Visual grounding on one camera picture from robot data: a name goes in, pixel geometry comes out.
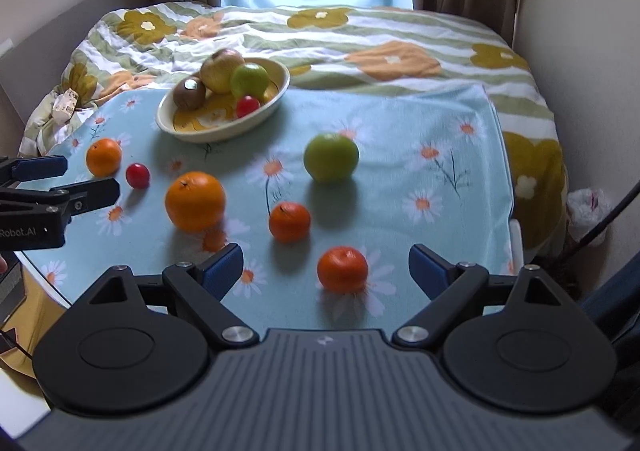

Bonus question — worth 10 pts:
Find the small orange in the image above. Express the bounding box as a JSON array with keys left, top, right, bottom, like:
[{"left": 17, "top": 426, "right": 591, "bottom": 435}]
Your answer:
[{"left": 86, "top": 138, "right": 122, "bottom": 178}]

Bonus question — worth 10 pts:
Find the large orange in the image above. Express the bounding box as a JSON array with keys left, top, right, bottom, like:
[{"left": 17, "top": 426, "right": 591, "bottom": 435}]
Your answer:
[{"left": 164, "top": 172, "right": 227, "bottom": 233}]

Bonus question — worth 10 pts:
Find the small tangerine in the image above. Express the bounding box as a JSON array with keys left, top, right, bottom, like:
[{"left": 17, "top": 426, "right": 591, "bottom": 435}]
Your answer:
[
  {"left": 269, "top": 202, "right": 311, "bottom": 244},
  {"left": 317, "top": 246, "right": 369, "bottom": 294}
]

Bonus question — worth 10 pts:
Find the large green apple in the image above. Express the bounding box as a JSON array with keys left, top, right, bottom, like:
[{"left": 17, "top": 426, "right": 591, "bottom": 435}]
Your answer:
[{"left": 304, "top": 133, "right": 359, "bottom": 184}]

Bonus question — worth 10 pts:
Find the small white patterned toy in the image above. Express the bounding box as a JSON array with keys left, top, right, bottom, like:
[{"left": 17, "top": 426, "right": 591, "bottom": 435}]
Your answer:
[{"left": 51, "top": 88, "right": 78, "bottom": 126}]

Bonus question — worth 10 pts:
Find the grey bed headboard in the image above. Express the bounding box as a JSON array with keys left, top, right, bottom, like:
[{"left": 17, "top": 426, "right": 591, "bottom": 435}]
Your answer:
[{"left": 1, "top": 0, "right": 149, "bottom": 122}]

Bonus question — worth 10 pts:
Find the white plastic bag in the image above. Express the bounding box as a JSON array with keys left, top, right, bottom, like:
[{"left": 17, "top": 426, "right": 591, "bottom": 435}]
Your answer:
[{"left": 566, "top": 188, "right": 613, "bottom": 243}]

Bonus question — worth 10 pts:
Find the floral striped duvet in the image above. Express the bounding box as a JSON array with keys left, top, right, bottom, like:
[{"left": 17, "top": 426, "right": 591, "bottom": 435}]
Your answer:
[{"left": 18, "top": 2, "right": 567, "bottom": 249}]

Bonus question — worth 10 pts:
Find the brown kiwi fruit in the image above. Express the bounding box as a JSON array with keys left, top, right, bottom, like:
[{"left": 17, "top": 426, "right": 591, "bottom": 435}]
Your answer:
[{"left": 172, "top": 76, "right": 206, "bottom": 111}]

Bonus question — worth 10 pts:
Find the cream oval fruit bowl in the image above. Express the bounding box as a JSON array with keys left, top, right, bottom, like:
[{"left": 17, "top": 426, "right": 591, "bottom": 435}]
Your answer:
[{"left": 155, "top": 57, "right": 291, "bottom": 144}]

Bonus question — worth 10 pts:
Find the brownish wrinkled apple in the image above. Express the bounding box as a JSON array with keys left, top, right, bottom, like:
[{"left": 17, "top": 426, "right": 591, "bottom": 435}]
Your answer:
[{"left": 200, "top": 48, "right": 245, "bottom": 94}]

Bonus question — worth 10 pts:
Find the small red cherry tomato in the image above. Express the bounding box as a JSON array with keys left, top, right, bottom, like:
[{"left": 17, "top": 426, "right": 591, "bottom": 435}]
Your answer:
[{"left": 235, "top": 96, "right": 262, "bottom": 119}]

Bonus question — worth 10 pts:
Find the small green apple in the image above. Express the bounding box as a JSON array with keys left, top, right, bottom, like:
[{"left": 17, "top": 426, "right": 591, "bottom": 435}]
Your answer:
[{"left": 230, "top": 62, "right": 270, "bottom": 99}]

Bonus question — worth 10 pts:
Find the light blue daisy cloth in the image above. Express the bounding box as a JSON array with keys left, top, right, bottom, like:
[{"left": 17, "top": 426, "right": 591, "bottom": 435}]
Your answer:
[{"left": 22, "top": 85, "right": 513, "bottom": 331}]

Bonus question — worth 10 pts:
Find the black cable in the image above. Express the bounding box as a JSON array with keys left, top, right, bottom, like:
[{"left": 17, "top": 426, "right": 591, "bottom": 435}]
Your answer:
[{"left": 574, "top": 179, "right": 640, "bottom": 250}]

